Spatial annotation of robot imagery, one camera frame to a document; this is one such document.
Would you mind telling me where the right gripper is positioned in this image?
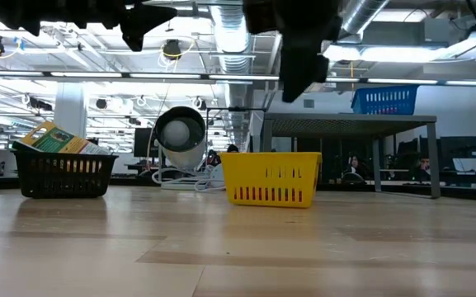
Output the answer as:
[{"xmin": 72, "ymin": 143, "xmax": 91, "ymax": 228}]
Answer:
[{"xmin": 243, "ymin": 0, "xmax": 344, "ymax": 104}]

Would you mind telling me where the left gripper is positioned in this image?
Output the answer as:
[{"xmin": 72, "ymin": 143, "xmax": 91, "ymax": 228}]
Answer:
[{"xmin": 39, "ymin": 0, "xmax": 178, "ymax": 53}]

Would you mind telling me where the blue plastic basket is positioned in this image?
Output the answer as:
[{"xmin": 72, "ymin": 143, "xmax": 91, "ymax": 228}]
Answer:
[{"xmin": 351, "ymin": 84, "xmax": 421, "ymax": 116}]

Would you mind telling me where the yellow plastic basket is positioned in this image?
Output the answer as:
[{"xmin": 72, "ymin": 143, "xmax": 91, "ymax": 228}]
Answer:
[{"xmin": 219, "ymin": 151, "xmax": 323, "ymax": 209}]

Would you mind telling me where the black plastic basket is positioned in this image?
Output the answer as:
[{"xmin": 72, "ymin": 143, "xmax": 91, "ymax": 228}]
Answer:
[{"xmin": 12, "ymin": 150, "xmax": 120, "ymax": 200}]

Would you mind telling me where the long ceiling strip light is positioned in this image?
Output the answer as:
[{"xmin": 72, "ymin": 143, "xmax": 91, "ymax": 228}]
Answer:
[{"xmin": 0, "ymin": 70, "xmax": 476, "ymax": 87}]

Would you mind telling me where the grey perforated metal shelf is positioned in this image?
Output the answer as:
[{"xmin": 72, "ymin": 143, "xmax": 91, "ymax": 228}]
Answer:
[{"xmin": 257, "ymin": 113, "xmax": 442, "ymax": 200}]

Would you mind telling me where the bright ceiling light panel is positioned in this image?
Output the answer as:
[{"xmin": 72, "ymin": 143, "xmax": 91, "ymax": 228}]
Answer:
[{"xmin": 323, "ymin": 28, "xmax": 476, "ymax": 65}]

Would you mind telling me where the white building column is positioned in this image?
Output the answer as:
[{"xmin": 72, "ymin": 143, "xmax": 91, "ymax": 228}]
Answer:
[{"xmin": 54, "ymin": 82, "xmax": 88, "ymax": 139}]

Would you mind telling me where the dark computer monitor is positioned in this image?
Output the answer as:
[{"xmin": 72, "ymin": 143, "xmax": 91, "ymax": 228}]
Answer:
[
  {"xmin": 439, "ymin": 135, "xmax": 476, "ymax": 160},
  {"xmin": 133, "ymin": 127, "xmax": 159, "ymax": 158}
]

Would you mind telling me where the white cylinder spot lamp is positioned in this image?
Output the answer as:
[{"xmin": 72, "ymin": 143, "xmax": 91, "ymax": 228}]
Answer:
[{"xmin": 153, "ymin": 106, "xmax": 209, "ymax": 171}]

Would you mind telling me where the orange hanging cord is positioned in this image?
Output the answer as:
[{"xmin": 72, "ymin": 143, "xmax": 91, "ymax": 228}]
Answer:
[{"xmin": 347, "ymin": 60, "xmax": 357, "ymax": 90}]

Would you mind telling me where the white lamp cable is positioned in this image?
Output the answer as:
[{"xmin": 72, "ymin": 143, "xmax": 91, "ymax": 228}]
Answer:
[{"xmin": 150, "ymin": 163, "xmax": 227, "ymax": 193}]

